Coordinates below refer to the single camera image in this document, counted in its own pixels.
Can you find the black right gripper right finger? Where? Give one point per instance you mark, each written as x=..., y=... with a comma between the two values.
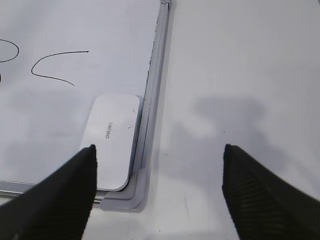
x=263, y=206

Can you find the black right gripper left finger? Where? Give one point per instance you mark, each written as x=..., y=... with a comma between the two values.
x=58, y=208

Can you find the white rectangular whiteboard eraser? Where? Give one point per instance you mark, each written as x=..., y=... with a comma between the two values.
x=112, y=127

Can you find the white board with aluminium frame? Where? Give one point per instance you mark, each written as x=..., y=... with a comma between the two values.
x=56, y=58

